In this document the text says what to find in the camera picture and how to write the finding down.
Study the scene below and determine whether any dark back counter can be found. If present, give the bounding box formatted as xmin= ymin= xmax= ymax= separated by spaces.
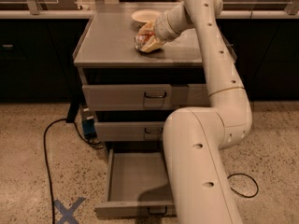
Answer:
xmin=0 ymin=19 xmax=299 ymax=103

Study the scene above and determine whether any blue power box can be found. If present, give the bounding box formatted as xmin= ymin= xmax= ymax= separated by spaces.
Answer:
xmin=80 ymin=105 xmax=96 ymax=140

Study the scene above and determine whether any grey bottom drawer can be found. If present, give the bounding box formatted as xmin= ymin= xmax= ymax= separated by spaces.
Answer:
xmin=94 ymin=149 xmax=176 ymax=218

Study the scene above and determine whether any blue tape cross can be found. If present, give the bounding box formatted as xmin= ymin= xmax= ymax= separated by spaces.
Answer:
xmin=54 ymin=197 xmax=85 ymax=224

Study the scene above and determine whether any grey top drawer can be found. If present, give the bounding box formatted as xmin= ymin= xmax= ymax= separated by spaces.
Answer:
xmin=82 ymin=84 xmax=209 ymax=111

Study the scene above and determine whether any white bowl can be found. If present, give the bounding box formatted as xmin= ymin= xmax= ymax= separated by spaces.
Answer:
xmin=131 ymin=9 xmax=161 ymax=24

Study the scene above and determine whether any black cable left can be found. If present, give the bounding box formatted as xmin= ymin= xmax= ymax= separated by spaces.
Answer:
xmin=42 ymin=118 xmax=104 ymax=224

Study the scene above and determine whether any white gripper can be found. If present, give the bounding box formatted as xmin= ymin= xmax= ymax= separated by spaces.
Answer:
xmin=138 ymin=3 xmax=193 ymax=53

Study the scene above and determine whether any grey drawer cabinet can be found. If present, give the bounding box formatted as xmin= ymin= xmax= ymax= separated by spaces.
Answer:
xmin=74 ymin=4 xmax=206 ymax=152

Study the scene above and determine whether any red coke can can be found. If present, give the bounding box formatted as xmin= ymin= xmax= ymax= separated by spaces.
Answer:
xmin=135 ymin=32 xmax=153 ymax=51

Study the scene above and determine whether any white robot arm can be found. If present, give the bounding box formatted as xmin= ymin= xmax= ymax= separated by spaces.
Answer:
xmin=141 ymin=0 xmax=252 ymax=224

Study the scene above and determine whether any grey middle drawer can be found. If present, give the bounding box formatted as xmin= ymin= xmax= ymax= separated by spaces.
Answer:
xmin=94 ymin=121 xmax=164 ymax=142

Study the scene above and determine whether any grey drawer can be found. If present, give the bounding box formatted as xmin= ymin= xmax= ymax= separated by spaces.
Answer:
xmin=94 ymin=149 xmax=176 ymax=218
xmin=82 ymin=84 xmax=209 ymax=111
xmin=94 ymin=121 xmax=164 ymax=142

